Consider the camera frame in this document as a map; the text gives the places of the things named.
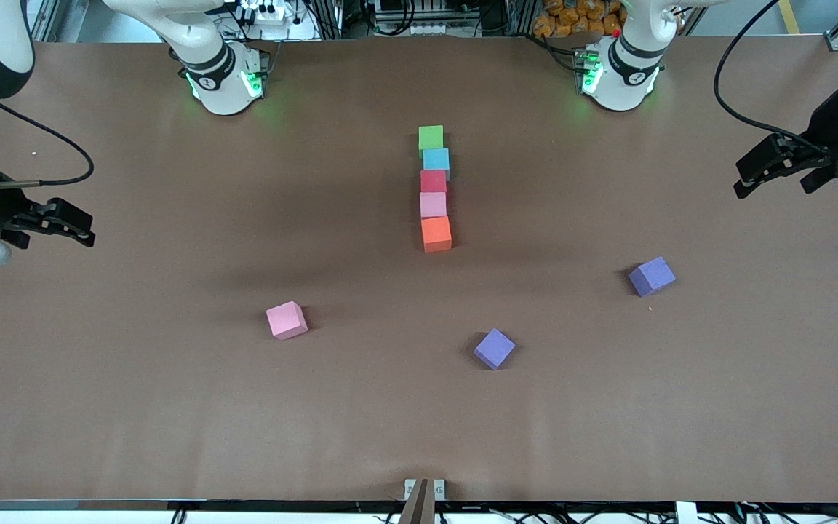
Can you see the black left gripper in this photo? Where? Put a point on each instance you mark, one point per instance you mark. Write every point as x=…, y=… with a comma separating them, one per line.
x=821, y=137

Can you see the blue foam block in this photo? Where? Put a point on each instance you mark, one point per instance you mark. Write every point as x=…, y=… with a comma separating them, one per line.
x=436, y=161

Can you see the red foam block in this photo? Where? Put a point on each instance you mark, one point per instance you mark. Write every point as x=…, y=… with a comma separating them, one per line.
x=433, y=181

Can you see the pink foam block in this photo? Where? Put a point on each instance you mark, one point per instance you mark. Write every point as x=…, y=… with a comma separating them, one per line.
x=286, y=320
x=433, y=204

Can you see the orange foam block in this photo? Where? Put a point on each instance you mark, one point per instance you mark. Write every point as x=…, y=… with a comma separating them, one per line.
x=436, y=233

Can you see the green foam block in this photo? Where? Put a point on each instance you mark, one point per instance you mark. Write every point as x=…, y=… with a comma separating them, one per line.
x=431, y=138

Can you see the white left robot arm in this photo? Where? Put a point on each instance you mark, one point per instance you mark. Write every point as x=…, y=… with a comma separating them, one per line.
x=626, y=69

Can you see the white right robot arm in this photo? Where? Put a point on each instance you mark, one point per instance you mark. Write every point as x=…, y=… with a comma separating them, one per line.
x=219, y=73

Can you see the purple foam block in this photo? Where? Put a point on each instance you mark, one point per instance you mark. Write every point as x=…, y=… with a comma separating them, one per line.
x=494, y=348
x=652, y=276

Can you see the orange bagged items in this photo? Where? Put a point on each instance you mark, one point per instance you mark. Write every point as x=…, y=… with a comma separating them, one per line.
x=572, y=18

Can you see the white power strip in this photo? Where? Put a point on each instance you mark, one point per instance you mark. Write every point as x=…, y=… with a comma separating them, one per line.
x=266, y=11

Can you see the grey upright frame post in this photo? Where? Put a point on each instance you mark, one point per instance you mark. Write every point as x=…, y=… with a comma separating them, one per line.
x=48, y=18

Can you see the small white bracket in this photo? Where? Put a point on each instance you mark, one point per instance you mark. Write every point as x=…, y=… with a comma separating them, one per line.
x=687, y=513

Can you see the small metal bracket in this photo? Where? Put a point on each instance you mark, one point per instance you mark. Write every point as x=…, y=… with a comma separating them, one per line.
x=409, y=486

